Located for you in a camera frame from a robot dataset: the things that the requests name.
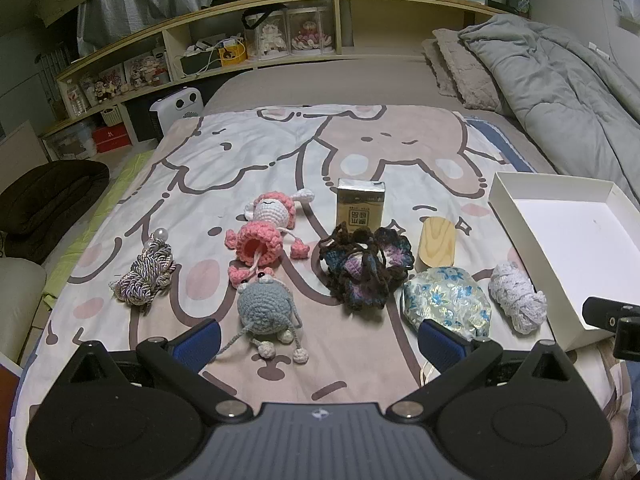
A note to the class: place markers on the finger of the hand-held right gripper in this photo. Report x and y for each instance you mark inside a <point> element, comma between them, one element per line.
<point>607,312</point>
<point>629,340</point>

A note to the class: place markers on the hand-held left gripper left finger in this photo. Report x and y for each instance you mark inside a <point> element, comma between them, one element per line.
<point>200,342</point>

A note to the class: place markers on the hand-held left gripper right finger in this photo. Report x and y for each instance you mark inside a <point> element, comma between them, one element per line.
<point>440,342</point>

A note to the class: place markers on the floral fabric pouch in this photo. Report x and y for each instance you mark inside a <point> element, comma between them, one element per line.
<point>447,300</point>

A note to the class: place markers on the white cardboard box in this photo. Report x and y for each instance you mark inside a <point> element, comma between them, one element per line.
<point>565,240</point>

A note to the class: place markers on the pink crochet doll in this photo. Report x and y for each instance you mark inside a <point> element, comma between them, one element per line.
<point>265,227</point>

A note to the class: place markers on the gold paper box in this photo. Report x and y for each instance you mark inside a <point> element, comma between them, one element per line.
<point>360,205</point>

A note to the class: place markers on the grey crochet doll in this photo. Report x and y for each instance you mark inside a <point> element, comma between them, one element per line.
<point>262,310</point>

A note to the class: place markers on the white crochet scrunchie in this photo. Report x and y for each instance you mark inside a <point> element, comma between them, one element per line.
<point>517,297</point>

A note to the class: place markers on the wooden block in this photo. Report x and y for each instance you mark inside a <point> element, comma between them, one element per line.
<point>439,245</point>

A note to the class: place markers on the dark crochet flower scrunchie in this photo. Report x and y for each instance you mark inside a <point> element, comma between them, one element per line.
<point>362,265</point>

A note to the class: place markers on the green cloth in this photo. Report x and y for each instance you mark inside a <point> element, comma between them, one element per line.
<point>95,220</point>

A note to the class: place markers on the cartoon printed blanket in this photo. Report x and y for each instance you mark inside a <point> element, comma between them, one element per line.
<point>250,160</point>

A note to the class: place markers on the dark brown cushion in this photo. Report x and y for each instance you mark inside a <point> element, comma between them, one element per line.
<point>47,195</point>

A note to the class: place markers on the red box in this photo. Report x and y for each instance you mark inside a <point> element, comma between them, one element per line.
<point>110,139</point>

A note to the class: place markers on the grey comforter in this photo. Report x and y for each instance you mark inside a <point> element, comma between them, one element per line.
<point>555,85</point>

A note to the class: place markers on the clear plastic bin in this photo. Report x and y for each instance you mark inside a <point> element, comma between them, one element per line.
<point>72,146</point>

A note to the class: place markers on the white space heater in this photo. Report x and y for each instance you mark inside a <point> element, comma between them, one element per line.
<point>176,107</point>

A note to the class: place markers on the white storage basket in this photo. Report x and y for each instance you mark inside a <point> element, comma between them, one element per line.
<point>112,115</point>

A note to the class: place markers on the taupe fuzzy pillow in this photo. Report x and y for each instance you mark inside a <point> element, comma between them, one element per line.
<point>440,72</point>
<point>470,70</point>

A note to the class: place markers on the clear plastic bottle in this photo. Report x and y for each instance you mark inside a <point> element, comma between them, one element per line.
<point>75,100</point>

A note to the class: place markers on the boxed figure display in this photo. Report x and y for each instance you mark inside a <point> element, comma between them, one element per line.
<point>105,85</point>
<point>147,70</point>

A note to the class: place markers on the taupe bed sheet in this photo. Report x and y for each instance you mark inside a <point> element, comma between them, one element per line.
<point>350,80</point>

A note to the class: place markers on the dark green box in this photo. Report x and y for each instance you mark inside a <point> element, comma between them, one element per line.
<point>200,64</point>

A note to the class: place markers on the yellow box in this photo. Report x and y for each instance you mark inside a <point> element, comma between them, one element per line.
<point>234,52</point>

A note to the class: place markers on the clear case with white doll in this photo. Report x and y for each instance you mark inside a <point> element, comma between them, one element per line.
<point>272,32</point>

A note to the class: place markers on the wooden headboard shelf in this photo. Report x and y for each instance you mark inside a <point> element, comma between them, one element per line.
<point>385,25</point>

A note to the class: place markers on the clear case with pink doll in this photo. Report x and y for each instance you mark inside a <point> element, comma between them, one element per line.
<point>311,30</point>

